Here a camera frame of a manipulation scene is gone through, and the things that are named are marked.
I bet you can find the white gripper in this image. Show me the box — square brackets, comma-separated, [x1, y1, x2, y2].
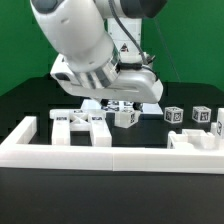
[51, 55, 163, 112]

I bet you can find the white chair seat part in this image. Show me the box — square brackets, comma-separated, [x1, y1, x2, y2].
[167, 129, 224, 150]

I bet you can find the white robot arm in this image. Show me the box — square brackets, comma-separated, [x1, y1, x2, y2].
[30, 0, 167, 108]

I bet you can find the white chair back part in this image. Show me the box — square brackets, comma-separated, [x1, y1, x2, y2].
[49, 109, 112, 147]

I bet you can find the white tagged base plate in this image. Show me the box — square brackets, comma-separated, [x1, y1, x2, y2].
[81, 99, 163, 115]

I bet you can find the white U-shaped fence frame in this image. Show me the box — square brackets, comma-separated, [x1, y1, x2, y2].
[0, 116, 224, 174]

